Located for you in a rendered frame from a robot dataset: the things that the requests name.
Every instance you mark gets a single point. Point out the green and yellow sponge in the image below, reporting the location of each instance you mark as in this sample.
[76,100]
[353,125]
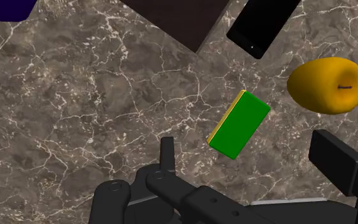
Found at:
[240,125]

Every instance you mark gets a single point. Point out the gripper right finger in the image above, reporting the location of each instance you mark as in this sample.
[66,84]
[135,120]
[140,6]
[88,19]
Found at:
[336,161]

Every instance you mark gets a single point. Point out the black smartphone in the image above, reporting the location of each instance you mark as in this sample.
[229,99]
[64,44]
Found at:
[260,24]

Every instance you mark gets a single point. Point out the dark blue round object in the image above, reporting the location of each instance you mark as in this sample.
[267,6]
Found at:
[5,8]

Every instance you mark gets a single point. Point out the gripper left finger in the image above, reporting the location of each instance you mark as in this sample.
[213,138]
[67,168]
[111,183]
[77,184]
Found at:
[166,186]

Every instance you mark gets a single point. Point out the dark brown robot stand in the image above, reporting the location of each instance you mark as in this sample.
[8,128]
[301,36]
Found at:
[178,18]

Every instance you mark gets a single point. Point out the yellow apple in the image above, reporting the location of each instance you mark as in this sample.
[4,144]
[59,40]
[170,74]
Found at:
[326,85]

